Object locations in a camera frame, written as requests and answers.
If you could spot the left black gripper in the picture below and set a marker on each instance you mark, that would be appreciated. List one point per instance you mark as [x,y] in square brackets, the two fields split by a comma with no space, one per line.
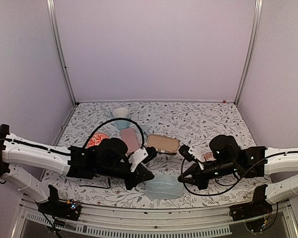
[139,177]

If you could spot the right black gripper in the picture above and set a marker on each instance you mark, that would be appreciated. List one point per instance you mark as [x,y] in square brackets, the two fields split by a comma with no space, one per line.
[197,179]

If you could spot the light blue cleaning cloth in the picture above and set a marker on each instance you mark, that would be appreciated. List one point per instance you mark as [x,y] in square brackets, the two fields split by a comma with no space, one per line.
[163,187]

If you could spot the brown plaid glasses case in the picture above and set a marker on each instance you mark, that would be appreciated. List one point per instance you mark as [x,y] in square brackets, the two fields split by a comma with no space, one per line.
[163,144]

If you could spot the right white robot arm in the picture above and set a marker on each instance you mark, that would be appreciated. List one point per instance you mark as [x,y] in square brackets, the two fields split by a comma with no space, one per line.
[252,162]

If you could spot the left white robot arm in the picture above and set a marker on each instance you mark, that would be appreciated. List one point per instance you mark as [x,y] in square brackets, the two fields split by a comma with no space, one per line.
[110,158]

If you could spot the pink translucent sunglasses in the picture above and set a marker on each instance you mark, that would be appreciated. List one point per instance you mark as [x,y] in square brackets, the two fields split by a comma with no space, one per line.
[208,158]

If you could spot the pink glasses case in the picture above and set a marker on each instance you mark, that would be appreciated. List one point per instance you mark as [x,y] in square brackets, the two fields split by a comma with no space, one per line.
[128,136]

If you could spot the small blue cloth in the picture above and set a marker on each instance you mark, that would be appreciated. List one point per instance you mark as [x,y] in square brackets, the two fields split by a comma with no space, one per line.
[145,129]

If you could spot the red patterned bowl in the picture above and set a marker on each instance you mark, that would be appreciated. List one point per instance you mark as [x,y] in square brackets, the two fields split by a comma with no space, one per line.
[96,139]

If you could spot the light blue mug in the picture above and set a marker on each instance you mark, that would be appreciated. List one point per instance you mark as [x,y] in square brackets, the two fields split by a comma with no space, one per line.
[122,114]

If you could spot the black frame glasses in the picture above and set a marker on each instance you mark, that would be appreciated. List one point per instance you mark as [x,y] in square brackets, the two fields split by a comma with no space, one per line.
[98,182]

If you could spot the front aluminium rail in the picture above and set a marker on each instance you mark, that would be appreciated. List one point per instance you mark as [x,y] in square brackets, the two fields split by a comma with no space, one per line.
[112,222]

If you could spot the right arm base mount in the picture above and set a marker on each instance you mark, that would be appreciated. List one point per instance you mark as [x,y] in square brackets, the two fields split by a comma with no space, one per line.
[256,207]

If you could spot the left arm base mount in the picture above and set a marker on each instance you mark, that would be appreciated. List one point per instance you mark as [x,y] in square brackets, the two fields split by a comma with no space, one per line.
[69,210]

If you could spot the right aluminium frame post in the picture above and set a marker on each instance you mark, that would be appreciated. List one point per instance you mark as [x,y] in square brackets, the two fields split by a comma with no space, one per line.
[250,50]

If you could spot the aluminium frame post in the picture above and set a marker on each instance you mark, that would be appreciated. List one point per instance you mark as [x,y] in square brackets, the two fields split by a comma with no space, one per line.
[250,50]
[60,54]

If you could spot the left aluminium frame post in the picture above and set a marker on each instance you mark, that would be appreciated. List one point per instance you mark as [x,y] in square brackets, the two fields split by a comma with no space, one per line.
[60,54]

